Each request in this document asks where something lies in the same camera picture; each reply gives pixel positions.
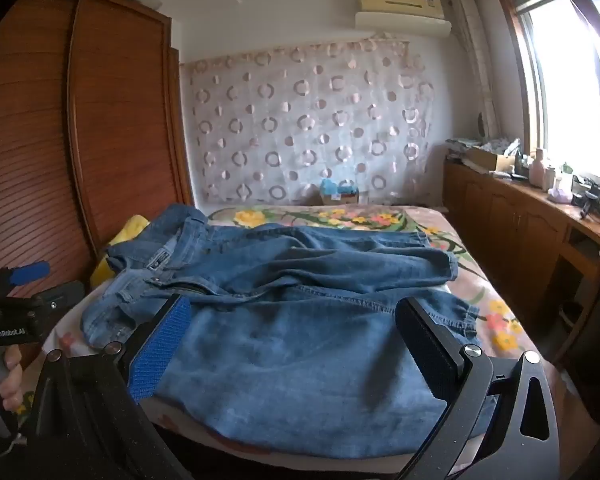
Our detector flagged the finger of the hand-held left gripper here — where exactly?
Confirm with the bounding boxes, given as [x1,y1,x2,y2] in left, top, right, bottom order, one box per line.
[30,281,87,322]
[6,261,51,287]

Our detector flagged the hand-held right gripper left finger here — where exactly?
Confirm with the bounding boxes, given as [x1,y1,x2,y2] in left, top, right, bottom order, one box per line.
[22,294,193,480]

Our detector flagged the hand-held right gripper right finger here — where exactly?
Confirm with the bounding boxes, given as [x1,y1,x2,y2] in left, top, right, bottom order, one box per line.
[395,297,561,480]

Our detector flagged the blue denim pants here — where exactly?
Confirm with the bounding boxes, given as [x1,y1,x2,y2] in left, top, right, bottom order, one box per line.
[81,204,496,453]

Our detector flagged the person's left hand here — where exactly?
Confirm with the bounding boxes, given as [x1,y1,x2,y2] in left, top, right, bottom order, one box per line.
[0,347,24,432]

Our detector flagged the strawberry print bed sheet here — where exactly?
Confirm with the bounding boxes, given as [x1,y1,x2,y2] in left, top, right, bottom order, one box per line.
[17,302,431,463]

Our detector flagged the yellow plush toy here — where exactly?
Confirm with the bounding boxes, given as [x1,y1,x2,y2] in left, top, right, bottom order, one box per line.
[90,215,152,289]

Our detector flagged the wooden cabinet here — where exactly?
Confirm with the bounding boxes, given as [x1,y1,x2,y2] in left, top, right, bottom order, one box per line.
[442,157,600,376]

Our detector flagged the floral blanket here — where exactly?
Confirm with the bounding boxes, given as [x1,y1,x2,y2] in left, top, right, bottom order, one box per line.
[207,205,531,361]

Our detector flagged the wooden slatted wardrobe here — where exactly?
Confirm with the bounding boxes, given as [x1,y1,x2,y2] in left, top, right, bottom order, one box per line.
[0,0,197,361]

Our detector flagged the small printed cardboard box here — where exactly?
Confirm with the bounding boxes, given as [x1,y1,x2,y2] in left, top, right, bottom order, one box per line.
[320,190,361,206]

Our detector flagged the open cardboard box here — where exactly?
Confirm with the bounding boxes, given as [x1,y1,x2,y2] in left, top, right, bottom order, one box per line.
[465,146,516,174]

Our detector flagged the pile of folded cloths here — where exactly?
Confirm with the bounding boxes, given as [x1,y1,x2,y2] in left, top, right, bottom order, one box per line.
[445,137,481,162]

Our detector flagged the folded floral fabric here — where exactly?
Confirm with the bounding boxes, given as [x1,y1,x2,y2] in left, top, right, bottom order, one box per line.
[480,137,522,157]

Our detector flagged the black hand-held device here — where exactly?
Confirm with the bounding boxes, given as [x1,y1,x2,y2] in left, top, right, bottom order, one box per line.
[572,177,600,222]

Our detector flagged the window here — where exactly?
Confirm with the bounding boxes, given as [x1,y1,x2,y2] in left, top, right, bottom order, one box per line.
[500,0,600,192]

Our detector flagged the circle patterned wall cloth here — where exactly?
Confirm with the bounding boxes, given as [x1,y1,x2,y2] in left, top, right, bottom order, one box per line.
[180,35,438,206]

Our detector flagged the wall air conditioner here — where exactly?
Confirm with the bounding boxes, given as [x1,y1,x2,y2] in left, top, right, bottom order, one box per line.
[355,0,453,38]

